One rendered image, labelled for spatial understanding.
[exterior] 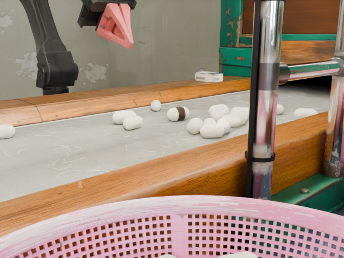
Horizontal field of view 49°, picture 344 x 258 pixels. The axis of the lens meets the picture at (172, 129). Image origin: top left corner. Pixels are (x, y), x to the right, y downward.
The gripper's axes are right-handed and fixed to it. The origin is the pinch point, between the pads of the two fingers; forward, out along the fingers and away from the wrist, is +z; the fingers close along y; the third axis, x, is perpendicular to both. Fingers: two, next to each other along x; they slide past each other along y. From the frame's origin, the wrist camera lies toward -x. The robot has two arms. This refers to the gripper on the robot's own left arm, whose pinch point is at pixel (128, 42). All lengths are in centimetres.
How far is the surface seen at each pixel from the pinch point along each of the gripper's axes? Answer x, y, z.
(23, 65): 136, 53, -137
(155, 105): 4.9, 1.6, 10.9
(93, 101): 8.7, -6.6, 5.0
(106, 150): -2.7, -17.1, 22.0
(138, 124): 0.1, -8.2, 17.4
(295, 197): -13.1, -7.2, 38.4
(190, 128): -4.6, -4.8, 22.7
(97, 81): 149, 107, -128
